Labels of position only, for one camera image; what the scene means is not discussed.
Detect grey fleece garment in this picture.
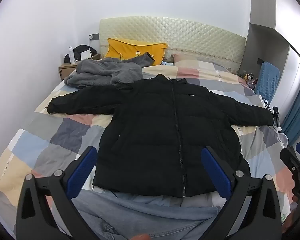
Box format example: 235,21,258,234
64,52,155,89

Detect black bag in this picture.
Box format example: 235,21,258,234
65,44,97,64

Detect light blue jeans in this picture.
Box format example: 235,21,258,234
57,190,222,240

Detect blue curtain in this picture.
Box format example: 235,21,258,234
281,65,300,140

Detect person's right hand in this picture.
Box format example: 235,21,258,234
281,196,299,237

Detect blue chair cover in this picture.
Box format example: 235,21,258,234
254,61,281,105

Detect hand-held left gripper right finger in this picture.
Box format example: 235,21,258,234
201,146,283,240

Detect pink pillow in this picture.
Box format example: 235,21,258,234
170,53,198,64

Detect black tripod camera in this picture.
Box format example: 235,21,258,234
264,100,282,128

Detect yellow pillow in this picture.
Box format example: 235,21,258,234
104,38,168,65

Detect wooden nightstand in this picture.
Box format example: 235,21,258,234
59,53,101,81

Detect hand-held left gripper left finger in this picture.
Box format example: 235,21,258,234
16,146,100,240

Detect black puffer jacket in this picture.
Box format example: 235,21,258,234
47,74,274,198

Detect cream quilted headboard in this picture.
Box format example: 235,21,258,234
98,17,246,74

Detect grey cabinet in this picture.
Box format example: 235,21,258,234
237,23,300,110

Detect patchwork quilt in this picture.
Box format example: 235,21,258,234
0,59,289,230

